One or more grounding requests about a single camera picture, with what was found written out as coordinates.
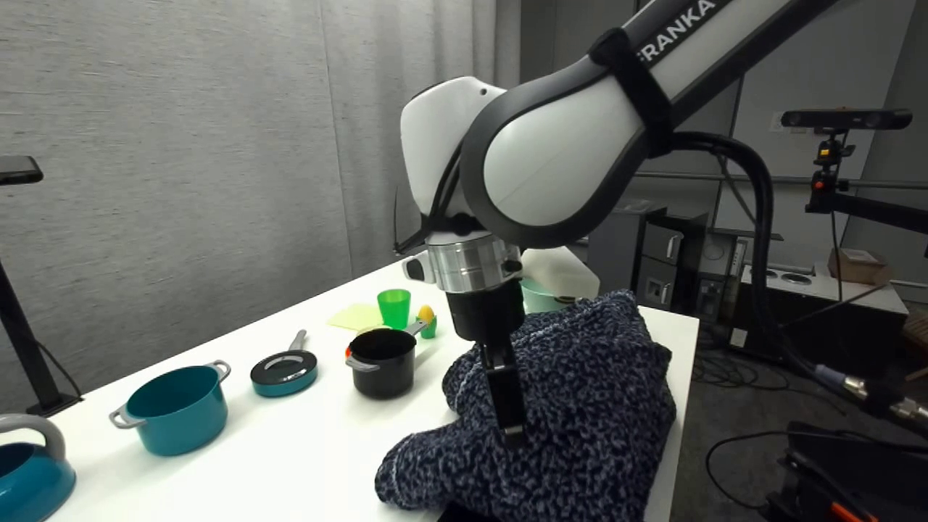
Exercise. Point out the grey speckled fleece cloth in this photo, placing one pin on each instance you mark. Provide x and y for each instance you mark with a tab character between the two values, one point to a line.
587	406

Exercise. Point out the pale yellow flat sheet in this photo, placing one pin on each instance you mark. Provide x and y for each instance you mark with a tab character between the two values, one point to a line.
354	317

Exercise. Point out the cardboard box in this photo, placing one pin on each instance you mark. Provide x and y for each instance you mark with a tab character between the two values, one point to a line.
859	266

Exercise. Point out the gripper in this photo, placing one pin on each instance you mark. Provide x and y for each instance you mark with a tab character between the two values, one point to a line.
484	313

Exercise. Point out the green egg cup with egg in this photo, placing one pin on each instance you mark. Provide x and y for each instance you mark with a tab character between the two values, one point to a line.
428	322

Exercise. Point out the black saucepan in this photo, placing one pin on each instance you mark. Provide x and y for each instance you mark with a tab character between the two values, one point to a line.
383	370

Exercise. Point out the dark grey cabinet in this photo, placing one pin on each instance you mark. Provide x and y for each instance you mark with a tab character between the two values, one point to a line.
652	257

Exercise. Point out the white plastic container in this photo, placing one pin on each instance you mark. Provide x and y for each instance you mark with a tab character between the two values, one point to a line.
562	272

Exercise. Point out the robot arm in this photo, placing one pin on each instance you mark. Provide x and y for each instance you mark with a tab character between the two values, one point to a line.
558	152

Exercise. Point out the green plastic cup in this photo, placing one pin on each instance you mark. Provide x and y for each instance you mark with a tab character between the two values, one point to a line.
394	308

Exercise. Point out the mint green bowl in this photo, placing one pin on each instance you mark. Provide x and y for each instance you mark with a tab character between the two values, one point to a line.
538	299

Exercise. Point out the camera on mount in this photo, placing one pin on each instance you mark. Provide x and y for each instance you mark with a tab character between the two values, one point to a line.
844	119
22	341

